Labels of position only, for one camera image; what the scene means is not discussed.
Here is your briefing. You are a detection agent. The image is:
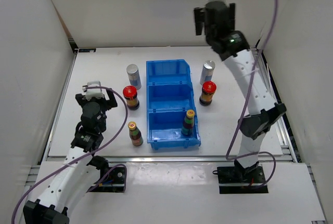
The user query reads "yellow-capped sauce bottle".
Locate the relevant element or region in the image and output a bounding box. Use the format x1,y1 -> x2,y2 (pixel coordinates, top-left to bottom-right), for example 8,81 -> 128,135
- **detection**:
127,121 -> 143,146

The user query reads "green-labelled sauce bottle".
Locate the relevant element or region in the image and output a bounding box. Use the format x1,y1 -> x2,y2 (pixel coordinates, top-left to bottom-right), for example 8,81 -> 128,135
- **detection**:
182,109 -> 195,136

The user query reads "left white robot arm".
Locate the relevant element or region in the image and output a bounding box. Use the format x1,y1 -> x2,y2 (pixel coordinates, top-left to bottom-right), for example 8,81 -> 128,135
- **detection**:
23,85 -> 118,223

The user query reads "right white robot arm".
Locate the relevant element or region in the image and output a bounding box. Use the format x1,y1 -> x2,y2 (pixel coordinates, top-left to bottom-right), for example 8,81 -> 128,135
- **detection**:
194,0 -> 286,182

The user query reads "left red-lidded sauce jar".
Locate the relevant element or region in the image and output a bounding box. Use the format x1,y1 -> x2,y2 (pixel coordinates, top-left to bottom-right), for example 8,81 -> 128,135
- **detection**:
123,85 -> 139,110

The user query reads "red-lidded sauce jar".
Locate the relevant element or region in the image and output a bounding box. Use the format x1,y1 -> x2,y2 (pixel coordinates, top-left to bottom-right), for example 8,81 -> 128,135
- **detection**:
199,81 -> 216,106
123,85 -> 139,110

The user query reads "left silver-capped white shaker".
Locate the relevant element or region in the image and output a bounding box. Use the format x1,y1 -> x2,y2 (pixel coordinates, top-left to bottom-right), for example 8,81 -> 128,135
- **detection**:
126,64 -> 142,90

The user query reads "silver-capped white shaker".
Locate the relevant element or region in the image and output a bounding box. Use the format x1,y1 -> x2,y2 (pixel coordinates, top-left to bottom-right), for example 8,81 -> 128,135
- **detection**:
200,60 -> 215,85
126,64 -> 142,90

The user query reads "blue three-compartment plastic bin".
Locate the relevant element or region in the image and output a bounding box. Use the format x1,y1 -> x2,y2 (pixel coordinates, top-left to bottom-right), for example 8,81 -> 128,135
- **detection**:
146,59 -> 201,150

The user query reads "right silver-capped white shaker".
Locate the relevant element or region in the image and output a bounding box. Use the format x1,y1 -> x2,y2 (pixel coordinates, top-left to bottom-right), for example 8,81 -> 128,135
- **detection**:
200,60 -> 215,85

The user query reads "right red-lidded sauce jar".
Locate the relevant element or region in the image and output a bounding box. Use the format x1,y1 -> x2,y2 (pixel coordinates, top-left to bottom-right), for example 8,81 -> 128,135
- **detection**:
199,81 -> 216,106

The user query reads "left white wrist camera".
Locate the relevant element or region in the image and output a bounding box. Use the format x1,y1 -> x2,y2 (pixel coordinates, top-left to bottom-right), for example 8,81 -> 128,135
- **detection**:
82,80 -> 105,101

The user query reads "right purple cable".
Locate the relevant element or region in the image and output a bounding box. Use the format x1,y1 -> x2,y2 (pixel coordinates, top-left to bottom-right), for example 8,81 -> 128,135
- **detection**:
207,0 -> 278,190

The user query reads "purple cable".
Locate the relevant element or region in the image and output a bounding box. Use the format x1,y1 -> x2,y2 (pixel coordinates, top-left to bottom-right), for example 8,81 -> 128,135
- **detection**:
10,86 -> 129,224
207,0 -> 278,190

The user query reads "aluminium frame rail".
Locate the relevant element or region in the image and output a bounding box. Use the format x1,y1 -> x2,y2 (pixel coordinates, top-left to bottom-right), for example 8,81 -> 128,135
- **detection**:
46,154 -> 294,163

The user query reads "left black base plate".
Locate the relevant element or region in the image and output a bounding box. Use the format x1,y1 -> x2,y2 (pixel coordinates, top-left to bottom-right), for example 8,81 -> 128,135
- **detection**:
87,164 -> 127,193

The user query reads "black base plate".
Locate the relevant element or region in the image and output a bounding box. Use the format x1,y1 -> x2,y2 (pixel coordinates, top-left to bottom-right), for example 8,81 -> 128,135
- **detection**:
87,164 -> 127,193
212,166 -> 268,194

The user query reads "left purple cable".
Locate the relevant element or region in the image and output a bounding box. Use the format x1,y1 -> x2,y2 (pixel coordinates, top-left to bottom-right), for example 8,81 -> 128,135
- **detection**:
10,86 -> 129,224

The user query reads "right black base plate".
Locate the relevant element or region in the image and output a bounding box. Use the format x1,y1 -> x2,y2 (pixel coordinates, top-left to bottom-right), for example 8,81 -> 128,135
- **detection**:
212,166 -> 268,194

